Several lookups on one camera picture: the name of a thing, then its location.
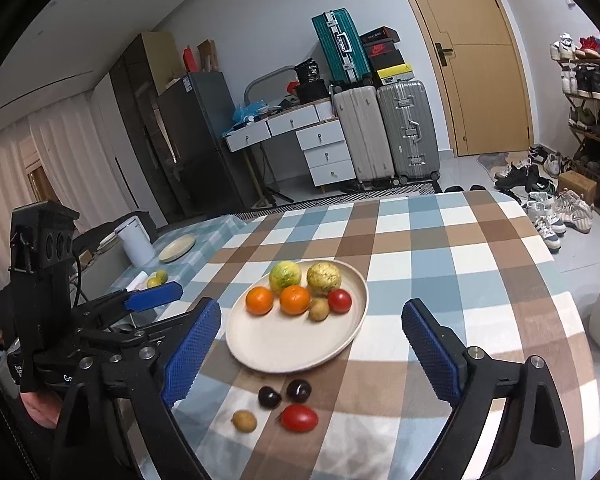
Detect pale blue checkered cloth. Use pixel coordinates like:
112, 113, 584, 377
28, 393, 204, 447
107, 214, 253, 306

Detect wooden shoe rack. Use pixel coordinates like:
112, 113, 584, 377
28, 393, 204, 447
550, 57, 600, 233

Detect scattered sneakers group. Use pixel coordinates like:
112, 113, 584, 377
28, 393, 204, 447
442, 144, 595, 253

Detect dark shoe box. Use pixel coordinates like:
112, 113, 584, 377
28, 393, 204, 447
358, 26, 400, 46

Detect tan wooden door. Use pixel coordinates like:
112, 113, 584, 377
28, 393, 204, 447
387, 0, 535, 157

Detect orange mandarin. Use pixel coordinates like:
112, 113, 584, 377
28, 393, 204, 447
280, 285, 312, 316
245, 286, 274, 316

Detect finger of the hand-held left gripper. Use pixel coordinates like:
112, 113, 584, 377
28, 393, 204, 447
72, 281, 184, 328
77, 310, 198, 366

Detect white curtains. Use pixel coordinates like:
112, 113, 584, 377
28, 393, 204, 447
0, 100, 146, 301

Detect brown blue checkered tablecloth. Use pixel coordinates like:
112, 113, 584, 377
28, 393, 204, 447
115, 189, 600, 480

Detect bumpy yellow guava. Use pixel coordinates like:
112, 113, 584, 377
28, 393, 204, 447
306, 261, 342, 297

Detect brown cardboard piece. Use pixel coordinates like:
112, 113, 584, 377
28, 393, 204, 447
196, 40, 220, 74

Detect teal suitcase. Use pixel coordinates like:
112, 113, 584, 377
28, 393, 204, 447
311, 8, 373, 86

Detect small beige plate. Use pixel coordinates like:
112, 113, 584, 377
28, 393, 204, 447
158, 234, 196, 262

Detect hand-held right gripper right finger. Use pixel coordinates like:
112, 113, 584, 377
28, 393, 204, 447
401, 299, 573, 480

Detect grey curved tube frame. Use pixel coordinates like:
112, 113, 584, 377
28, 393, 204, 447
243, 66, 301, 106

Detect grey door mat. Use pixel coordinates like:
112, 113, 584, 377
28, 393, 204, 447
476, 150, 514, 181

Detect dark grey refrigerator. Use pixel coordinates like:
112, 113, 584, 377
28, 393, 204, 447
157, 71, 259, 219

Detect blue plastic bag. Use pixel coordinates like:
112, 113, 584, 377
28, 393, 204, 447
231, 100, 269, 124

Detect person's left hand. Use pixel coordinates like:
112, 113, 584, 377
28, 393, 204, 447
19, 390, 65, 429

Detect black bag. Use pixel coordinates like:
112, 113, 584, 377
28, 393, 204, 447
292, 59, 331, 104

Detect oval red tomato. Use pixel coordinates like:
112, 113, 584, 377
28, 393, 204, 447
279, 404, 319, 433

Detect brown wooden wardrobe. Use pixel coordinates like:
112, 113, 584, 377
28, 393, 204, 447
109, 31, 181, 226

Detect round red tomato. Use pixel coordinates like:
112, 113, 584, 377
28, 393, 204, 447
328, 289, 353, 314

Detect white canister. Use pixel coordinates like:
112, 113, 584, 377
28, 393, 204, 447
114, 216, 154, 267

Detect brown cardboard box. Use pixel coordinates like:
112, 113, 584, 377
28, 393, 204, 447
557, 170, 598, 206

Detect yellow-green guava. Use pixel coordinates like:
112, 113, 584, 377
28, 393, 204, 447
269, 261, 302, 295

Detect silver suitcase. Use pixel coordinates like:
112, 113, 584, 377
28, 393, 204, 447
376, 79, 442, 185

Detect large cream plate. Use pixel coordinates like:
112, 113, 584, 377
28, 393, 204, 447
225, 259, 369, 374

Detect white desk with drawers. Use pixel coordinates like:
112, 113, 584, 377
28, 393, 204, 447
223, 100, 357, 196

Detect beige suitcase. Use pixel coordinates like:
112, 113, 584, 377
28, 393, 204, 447
330, 85, 396, 192

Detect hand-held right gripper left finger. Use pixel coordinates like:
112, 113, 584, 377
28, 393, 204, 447
54, 298, 222, 480

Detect red black shoe box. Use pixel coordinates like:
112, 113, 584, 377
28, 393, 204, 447
362, 42, 399, 59

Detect yellow black shoe box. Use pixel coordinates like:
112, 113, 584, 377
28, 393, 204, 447
372, 63, 414, 84

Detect rows of assorted shoes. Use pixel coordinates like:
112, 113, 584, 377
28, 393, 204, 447
550, 33, 600, 196

